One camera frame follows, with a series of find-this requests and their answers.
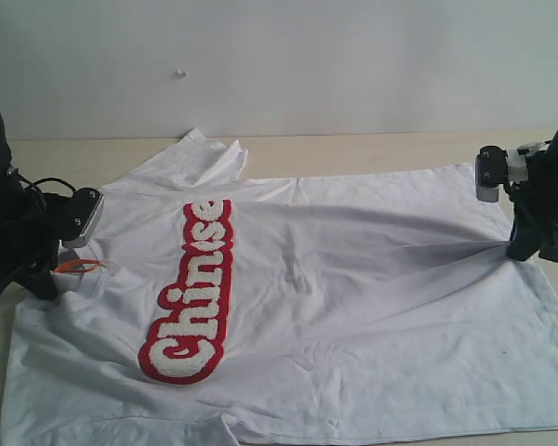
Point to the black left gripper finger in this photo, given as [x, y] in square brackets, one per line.
[35, 276]

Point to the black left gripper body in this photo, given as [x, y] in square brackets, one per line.
[28, 228]

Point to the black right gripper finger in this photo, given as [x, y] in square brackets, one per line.
[524, 241]
[548, 249]

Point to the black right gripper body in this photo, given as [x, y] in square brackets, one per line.
[535, 201]

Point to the white t-shirt red lettering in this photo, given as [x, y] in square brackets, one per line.
[299, 311]

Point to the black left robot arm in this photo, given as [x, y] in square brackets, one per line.
[10, 177]

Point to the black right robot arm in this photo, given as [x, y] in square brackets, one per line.
[535, 207]

